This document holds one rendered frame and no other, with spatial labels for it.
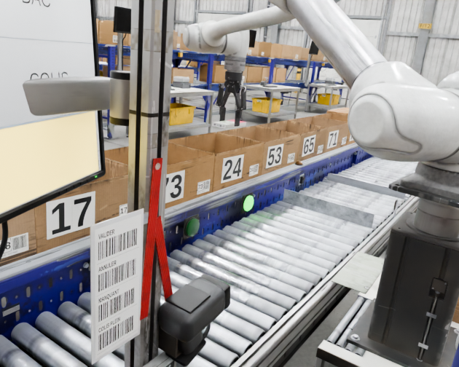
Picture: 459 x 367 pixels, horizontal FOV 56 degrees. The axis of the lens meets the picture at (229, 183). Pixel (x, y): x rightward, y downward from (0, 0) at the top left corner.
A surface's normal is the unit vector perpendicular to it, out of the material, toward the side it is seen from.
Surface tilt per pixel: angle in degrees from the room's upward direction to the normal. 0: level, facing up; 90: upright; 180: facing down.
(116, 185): 90
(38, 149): 86
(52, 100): 90
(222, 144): 90
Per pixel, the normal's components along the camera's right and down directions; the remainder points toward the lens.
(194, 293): 0.01, -0.91
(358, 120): -0.83, 0.11
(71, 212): 0.82, 0.24
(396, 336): -0.55, 0.20
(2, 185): 0.97, 0.09
